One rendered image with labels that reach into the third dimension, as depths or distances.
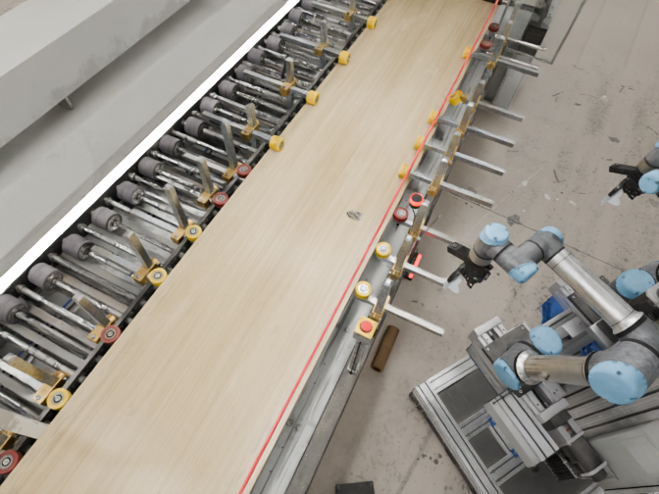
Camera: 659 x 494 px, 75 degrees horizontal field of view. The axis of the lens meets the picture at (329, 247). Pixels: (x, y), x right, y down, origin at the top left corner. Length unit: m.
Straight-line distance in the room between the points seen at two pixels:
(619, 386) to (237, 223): 1.69
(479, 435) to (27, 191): 2.47
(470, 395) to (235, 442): 1.43
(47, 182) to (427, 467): 2.54
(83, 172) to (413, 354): 2.59
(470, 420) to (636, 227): 2.28
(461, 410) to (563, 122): 3.06
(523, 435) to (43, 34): 1.85
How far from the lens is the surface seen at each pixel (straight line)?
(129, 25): 0.55
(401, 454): 2.77
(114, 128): 0.54
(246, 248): 2.14
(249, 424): 1.84
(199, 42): 0.62
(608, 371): 1.35
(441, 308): 3.09
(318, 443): 2.01
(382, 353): 2.79
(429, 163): 2.97
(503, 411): 1.94
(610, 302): 1.45
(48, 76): 0.49
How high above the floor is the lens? 2.70
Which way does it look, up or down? 58 degrees down
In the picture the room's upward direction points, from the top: 5 degrees clockwise
